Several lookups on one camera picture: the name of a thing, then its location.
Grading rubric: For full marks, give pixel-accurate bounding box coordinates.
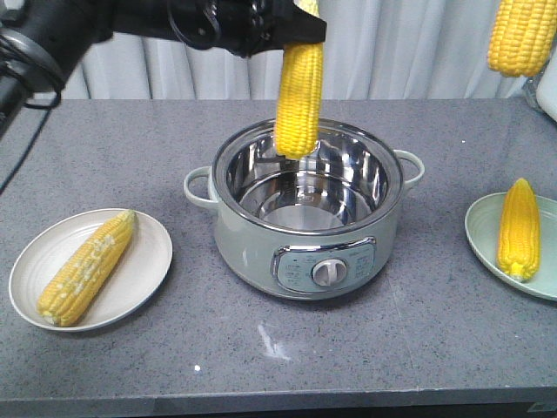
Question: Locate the grey pleated curtain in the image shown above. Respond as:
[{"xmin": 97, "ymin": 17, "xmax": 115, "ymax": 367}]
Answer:
[{"xmin": 63, "ymin": 1, "xmax": 525, "ymax": 99}]

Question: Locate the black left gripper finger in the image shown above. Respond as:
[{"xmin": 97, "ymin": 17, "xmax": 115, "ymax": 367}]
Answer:
[{"xmin": 272, "ymin": 1, "xmax": 326, "ymax": 47}]

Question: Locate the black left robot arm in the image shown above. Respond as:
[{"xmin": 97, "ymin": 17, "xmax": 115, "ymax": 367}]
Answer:
[{"xmin": 1, "ymin": 1, "xmax": 326, "ymax": 131}]

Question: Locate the white appliance at right edge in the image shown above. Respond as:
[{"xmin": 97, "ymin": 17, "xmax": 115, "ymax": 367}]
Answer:
[{"xmin": 523, "ymin": 67, "xmax": 556, "ymax": 121}]

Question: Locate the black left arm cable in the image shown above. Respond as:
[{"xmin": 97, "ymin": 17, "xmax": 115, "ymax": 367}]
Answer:
[{"xmin": 0, "ymin": 25, "xmax": 64, "ymax": 197}]

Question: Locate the pale green round plate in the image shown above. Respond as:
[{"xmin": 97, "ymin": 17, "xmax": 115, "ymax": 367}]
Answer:
[{"xmin": 465, "ymin": 192, "xmax": 556, "ymax": 301}]

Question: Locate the beige round plate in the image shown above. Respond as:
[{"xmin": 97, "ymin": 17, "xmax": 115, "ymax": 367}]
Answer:
[{"xmin": 9, "ymin": 208, "xmax": 172, "ymax": 332}]

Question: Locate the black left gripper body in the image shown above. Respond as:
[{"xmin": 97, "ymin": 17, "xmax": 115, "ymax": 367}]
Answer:
[{"xmin": 167, "ymin": 1, "xmax": 283, "ymax": 57}]

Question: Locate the pale yellow corn cob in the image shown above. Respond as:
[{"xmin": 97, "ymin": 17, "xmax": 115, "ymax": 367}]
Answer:
[{"xmin": 37, "ymin": 209, "xmax": 136, "ymax": 327}]

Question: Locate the pale green electric cooking pot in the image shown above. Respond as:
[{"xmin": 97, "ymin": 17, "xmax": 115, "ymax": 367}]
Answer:
[{"xmin": 183, "ymin": 119, "xmax": 425, "ymax": 300}]

